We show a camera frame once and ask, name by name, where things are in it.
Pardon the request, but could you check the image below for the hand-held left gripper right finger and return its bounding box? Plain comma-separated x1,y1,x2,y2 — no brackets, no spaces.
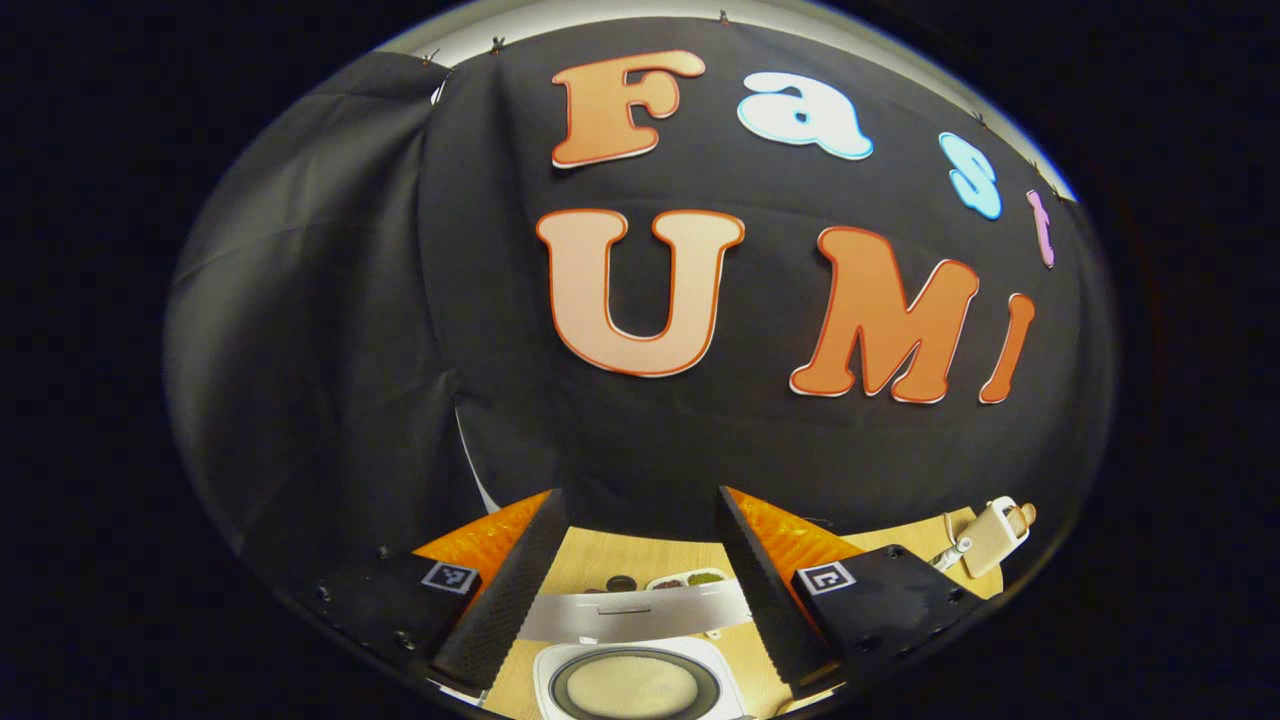
715,486,987,701

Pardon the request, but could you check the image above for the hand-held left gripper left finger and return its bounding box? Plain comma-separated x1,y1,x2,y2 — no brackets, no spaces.
300,488,573,696

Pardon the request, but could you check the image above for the white divided seasoning dish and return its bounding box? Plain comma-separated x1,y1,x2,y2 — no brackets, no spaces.
645,568,729,592

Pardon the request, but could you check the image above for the black backdrop cloth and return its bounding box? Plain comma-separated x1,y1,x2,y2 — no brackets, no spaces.
165,15,1116,601

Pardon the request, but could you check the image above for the cream toaster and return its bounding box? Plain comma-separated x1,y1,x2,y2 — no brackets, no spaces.
958,497,1031,579

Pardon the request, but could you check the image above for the white rice cooker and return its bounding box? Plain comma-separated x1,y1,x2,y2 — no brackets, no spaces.
515,578,754,720

